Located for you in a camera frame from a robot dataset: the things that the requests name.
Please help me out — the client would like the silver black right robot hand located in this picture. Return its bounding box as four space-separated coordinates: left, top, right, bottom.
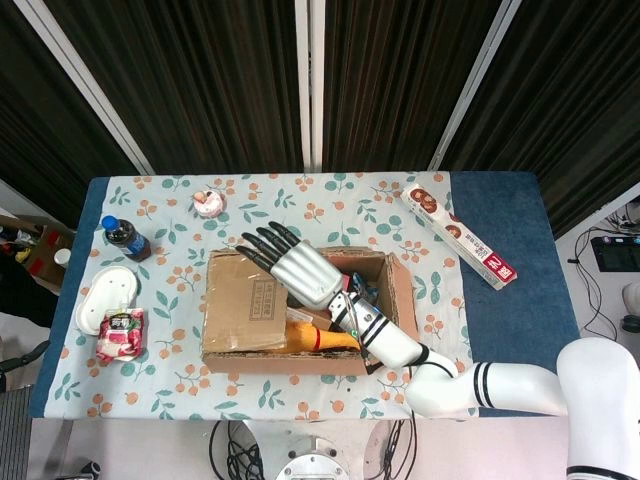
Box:
234 220 347 310

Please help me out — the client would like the silver white robot base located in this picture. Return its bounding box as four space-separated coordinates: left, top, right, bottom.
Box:
239 419 382 480

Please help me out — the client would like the blue colourful toy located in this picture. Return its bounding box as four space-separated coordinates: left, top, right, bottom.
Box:
347 272 384 302

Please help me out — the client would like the orange fruit print tablecloth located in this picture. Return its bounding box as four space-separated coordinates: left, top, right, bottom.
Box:
43 171 481 422

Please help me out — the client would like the yellow rubber chicken toy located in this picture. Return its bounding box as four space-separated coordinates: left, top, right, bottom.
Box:
282 319 362 355

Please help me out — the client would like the pink dessert cup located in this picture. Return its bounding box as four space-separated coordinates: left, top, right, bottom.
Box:
192 187 226 219

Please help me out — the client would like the long white wrap box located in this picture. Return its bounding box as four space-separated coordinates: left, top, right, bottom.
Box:
399 182 520 292

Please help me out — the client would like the cola bottle blue label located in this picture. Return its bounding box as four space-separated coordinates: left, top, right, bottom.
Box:
101 214 153 264

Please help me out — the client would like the red snack pouch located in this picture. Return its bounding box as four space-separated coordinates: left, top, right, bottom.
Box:
94 307 146 364

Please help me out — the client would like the white oval dish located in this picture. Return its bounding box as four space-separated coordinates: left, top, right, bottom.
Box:
75 266 140 335

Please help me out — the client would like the blue table cover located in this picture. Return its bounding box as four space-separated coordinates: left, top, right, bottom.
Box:
27 171 584 420

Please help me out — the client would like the cardboard box with clutter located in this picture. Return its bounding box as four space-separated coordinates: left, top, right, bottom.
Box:
0 214 77 292

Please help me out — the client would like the dark monitor screen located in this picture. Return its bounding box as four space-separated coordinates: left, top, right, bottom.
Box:
589 234 640 274

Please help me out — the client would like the white rounded device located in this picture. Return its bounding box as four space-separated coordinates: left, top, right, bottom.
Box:
621 282 640 332

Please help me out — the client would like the black chair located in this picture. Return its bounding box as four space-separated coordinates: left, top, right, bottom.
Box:
0 339 51 480

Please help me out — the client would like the white partition frame post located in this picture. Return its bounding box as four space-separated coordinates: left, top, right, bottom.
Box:
12 0 154 175
293 0 325 174
427 0 524 171

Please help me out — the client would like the black cable bundle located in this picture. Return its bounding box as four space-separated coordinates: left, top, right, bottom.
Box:
207 420 267 480

